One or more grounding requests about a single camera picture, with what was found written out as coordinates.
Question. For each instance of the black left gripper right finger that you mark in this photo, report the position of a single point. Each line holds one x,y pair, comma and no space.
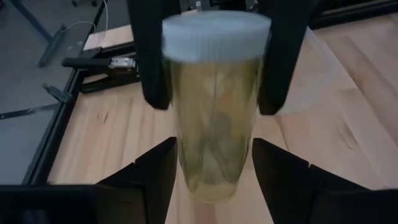
295,193

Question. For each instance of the white ball back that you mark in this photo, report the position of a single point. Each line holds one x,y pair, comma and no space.
214,109

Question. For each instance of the black frame bracket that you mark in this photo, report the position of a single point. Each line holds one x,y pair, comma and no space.
57,92

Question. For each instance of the grey desk foot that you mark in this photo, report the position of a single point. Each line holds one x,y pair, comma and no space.
51,49

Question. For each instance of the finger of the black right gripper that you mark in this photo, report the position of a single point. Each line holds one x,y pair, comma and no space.
149,56
286,62

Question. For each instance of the black aluminium table frame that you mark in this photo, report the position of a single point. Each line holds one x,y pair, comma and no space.
57,124

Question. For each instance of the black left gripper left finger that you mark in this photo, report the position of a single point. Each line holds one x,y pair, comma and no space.
140,193

